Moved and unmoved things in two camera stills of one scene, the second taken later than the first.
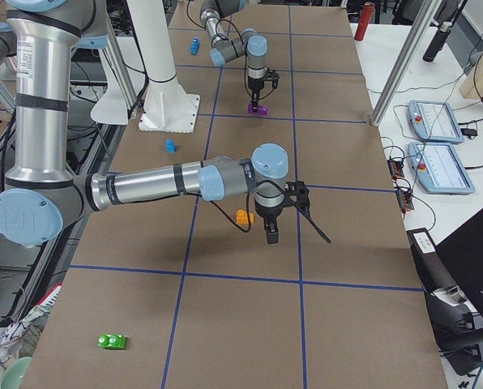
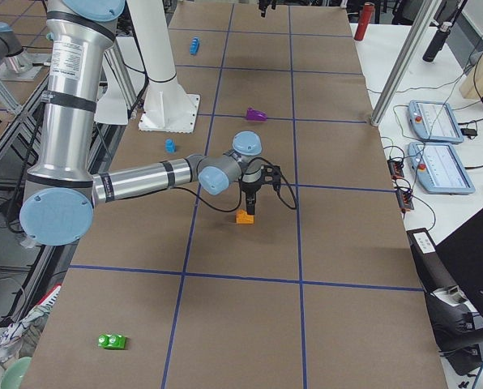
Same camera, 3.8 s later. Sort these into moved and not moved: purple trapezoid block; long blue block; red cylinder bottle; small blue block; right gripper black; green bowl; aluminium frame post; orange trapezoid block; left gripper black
Moved: purple trapezoid block; left gripper black; right gripper black
Not moved: aluminium frame post; long blue block; green bowl; red cylinder bottle; orange trapezoid block; small blue block
